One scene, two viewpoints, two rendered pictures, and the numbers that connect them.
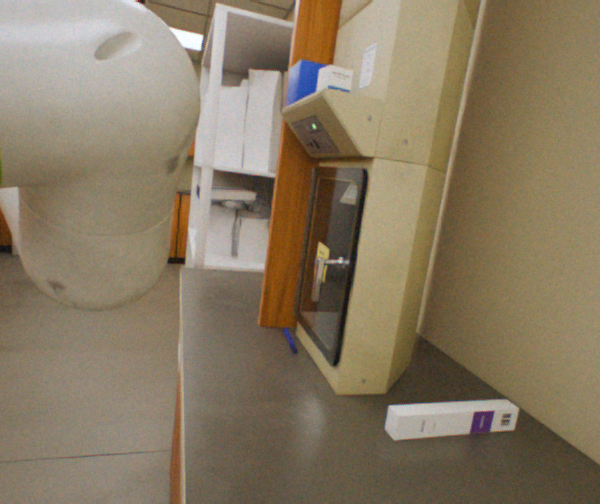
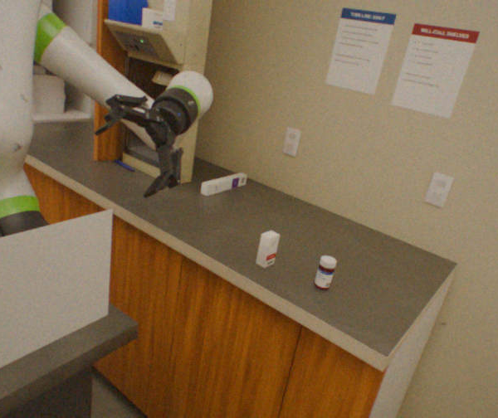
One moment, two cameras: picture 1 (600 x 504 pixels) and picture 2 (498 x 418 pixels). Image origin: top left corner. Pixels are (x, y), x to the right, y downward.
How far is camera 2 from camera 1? 94 cm
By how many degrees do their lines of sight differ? 39
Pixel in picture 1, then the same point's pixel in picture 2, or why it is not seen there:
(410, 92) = (197, 30)
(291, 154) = (107, 46)
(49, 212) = not seen: hidden behind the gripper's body
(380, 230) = not seen: hidden behind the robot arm
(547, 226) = (250, 89)
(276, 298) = (105, 142)
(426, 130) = (203, 48)
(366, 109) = (179, 40)
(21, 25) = (200, 92)
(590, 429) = (270, 177)
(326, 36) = not seen: outside the picture
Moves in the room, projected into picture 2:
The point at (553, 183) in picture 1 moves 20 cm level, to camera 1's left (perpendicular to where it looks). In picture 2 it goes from (251, 68) to (212, 63)
